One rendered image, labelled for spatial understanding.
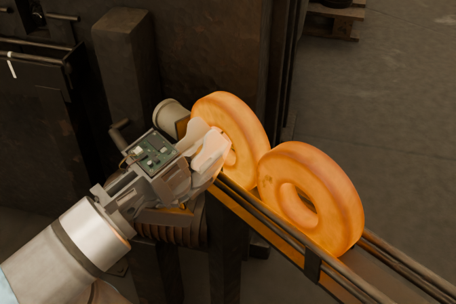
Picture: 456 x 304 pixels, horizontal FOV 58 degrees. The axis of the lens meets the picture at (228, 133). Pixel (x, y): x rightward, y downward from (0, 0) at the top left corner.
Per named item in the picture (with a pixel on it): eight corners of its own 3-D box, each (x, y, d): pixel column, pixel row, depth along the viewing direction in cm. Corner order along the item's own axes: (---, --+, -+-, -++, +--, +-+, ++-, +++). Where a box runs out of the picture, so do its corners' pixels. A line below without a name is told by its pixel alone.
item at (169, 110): (181, 120, 78) (177, 93, 74) (211, 140, 72) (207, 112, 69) (155, 134, 75) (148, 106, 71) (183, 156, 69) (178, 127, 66)
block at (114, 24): (133, 102, 94) (114, 1, 78) (166, 107, 93) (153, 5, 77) (112, 131, 87) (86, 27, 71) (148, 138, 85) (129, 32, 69)
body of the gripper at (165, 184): (188, 153, 51) (109, 220, 47) (206, 188, 57) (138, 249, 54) (155, 123, 55) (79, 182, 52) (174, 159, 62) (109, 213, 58)
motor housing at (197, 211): (150, 283, 121) (119, 152, 86) (223, 300, 117) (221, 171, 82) (132, 326, 112) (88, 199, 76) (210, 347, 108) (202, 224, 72)
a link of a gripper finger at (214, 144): (241, 114, 55) (189, 157, 53) (249, 140, 60) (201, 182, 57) (226, 103, 57) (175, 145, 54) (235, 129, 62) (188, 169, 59)
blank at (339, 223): (271, 120, 54) (252, 131, 52) (374, 178, 44) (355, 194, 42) (271, 203, 63) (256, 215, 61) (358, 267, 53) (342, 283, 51)
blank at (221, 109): (202, 74, 63) (184, 82, 61) (275, 117, 53) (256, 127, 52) (208, 152, 72) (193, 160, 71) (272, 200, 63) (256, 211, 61)
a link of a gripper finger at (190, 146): (226, 103, 57) (175, 145, 54) (235, 129, 62) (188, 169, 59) (212, 93, 59) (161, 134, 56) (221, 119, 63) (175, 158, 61)
